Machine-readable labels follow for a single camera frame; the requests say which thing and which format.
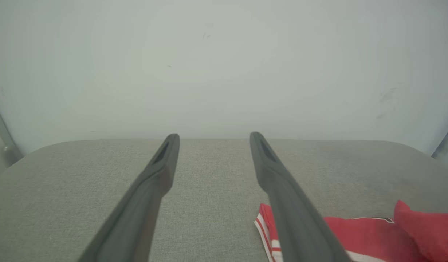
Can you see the red and white shirt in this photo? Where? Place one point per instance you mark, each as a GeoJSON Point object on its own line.
{"type": "Point", "coordinates": [373, 236]}

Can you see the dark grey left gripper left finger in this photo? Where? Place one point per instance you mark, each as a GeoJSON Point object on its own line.
{"type": "Point", "coordinates": [136, 218]}

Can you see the grey metal pipe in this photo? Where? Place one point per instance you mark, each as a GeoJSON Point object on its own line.
{"type": "Point", "coordinates": [0, 125]}

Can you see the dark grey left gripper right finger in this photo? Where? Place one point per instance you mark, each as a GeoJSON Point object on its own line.
{"type": "Point", "coordinates": [297, 225]}

